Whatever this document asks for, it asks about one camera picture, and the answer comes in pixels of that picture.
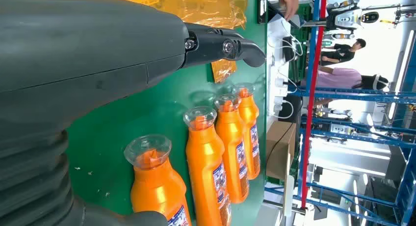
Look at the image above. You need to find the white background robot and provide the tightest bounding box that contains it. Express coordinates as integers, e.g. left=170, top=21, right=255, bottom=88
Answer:
left=325, top=0, right=416, bottom=40

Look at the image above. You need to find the brown cardboard box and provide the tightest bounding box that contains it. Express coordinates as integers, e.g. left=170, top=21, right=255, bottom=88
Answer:
left=265, top=120, right=297, bottom=181

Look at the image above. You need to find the yellow plastic mat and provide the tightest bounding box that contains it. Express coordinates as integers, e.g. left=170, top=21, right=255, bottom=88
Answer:
left=35, top=0, right=249, bottom=84

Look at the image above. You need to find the black power cable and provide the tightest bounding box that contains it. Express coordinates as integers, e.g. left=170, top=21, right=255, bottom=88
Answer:
left=265, top=115, right=304, bottom=163

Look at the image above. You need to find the black tablet on stand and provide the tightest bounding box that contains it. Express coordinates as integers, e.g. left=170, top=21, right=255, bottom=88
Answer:
left=258, top=0, right=269, bottom=25

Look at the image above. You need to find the green top table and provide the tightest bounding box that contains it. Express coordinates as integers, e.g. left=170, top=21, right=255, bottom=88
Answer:
left=65, top=0, right=268, bottom=226

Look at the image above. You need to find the orange detergent bottle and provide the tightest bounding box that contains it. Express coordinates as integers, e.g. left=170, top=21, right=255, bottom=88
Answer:
left=123, top=134, right=192, bottom=226
left=232, top=82, right=261, bottom=180
left=182, top=106, right=232, bottom=226
left=213, top=93, right=250, bottom=204

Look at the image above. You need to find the blue metal rack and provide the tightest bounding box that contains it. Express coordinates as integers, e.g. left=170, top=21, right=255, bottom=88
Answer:
left=264, top=0, right=416, bottom=226

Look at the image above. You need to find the white table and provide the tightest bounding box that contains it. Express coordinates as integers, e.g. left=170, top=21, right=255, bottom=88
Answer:
left=266, top=13, right=305, bottom=122

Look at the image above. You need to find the white power strip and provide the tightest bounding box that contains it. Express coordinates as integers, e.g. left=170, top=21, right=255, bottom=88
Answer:
left=268, top=54, right=288, bottom=119

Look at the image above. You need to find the person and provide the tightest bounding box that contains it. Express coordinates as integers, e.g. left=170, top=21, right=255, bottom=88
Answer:
left=320, top=38, right=367, bottom=67
left=305, top=66, right=390, bottom=91

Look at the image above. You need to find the red rack post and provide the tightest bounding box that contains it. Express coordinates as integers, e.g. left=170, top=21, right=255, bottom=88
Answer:
left=300, top=0, right=328, bottom=209

